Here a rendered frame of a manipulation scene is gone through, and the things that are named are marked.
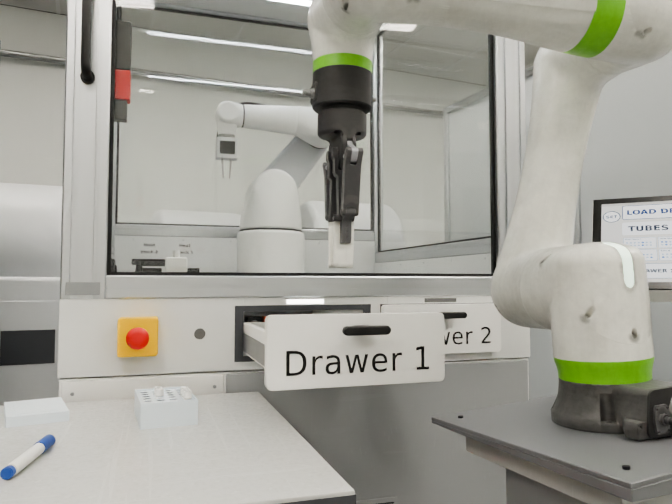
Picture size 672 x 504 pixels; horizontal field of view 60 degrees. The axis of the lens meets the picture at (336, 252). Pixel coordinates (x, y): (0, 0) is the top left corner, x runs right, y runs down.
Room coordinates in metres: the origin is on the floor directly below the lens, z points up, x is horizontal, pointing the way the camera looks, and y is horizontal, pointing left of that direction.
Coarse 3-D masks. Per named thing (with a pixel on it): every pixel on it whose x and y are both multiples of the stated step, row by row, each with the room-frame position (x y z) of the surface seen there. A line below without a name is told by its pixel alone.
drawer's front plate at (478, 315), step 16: (416, 304) 1.29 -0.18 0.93; (432, 304) 1.29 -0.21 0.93; (448, 304) 1.30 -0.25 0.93; (464, 304) 1.32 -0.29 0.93; (480, 304) 1.33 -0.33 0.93; (448, 320) 1.30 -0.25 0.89; (464, 320) 1.32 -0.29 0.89; (480, 320) 1.33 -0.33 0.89; (496, 320) 1.34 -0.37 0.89; (464, 336) 1.32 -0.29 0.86; (480, 336) 1.33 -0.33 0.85; (496, 336) 1.34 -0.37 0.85; (448, 352) 1.30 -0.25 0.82; (464, 352) 1.32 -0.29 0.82; (480, 352) 1.33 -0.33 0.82
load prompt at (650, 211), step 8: (624, 208) 1.50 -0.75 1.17; (632, 208) 1.49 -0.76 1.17; (640, 208) 1.48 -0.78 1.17; (648, 208) 1.47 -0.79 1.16; (656, 208) 1.46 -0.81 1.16; (664, 208) 1.45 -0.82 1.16; (624, 216) 1.48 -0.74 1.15; (632, 216) 1.47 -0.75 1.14; (640, 216) 1.46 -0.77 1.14; (648, 216) 1.45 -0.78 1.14; (656, 216) 1.44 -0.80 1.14; (664, 216) 1.44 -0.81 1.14
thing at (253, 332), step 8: (248, 328) 1.14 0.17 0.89; (256, 328) 1.06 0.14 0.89; (264, 328) 1.21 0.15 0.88; (248, 336) 1.12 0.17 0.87; (256, 336) 1.05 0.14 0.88; (264, 336) 0.98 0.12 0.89; (248, 344) 1.12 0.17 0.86; (256, 344) 1.04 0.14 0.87; (264, 344) 0.97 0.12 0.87; (248, 352) 1.12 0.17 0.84; (256, 352) 1.04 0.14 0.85; (264, 352) 0.96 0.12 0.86; (256, 360) 1.04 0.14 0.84; (264, 360) 0.96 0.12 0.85
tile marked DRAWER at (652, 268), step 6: (648, 264) 1.36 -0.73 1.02; (654, 264) 1.36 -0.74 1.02; (660, 264) 1.35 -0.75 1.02; (666, 264) 1.35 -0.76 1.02; (648, 270) 1.35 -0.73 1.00; (654, 270) 1.35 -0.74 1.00; (660, 270) 1.34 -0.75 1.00; (666, 270) 1.34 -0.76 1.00; (648, 276) 1.34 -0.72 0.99; (654, 276) 1.34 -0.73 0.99; (660, 276) 1.33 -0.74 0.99; (666, 276) 1.33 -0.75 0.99
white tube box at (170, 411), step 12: (144, 396) 0.94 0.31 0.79; (168, 396) 0.94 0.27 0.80; (180, 396) 0.94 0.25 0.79; (192, 396) 0.93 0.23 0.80; (144, 408) 0.87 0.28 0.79; (156, 408) 0.88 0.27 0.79; (168, 408) 0.88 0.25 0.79; (180, 408) 0.89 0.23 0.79; (192, 408) 0.90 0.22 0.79; (144, 420) 0.87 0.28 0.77; (156, 420) 0.88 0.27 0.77; (168, 420) 0.88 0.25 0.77; (180, 420) 0.89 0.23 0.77; (192, 420) 0.90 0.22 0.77
